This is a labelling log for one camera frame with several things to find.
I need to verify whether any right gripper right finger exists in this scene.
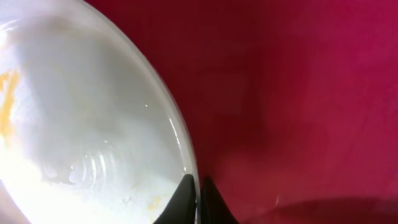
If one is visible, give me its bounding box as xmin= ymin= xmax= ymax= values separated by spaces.
xmin=200 ymin=177 xmax=239 ymax=224

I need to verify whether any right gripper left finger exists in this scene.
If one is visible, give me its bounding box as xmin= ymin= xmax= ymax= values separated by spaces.
xmin=154 ymin=174 xmax=197 ymax=224

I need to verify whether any white round plate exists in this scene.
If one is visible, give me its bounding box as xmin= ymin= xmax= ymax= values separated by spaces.
xmin=1 ymin=0 xmax=199 ymax=223

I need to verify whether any red plastic serving tray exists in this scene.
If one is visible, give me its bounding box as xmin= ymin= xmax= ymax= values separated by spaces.
xmin=92 ymin=0 xmax=397 ymax=223

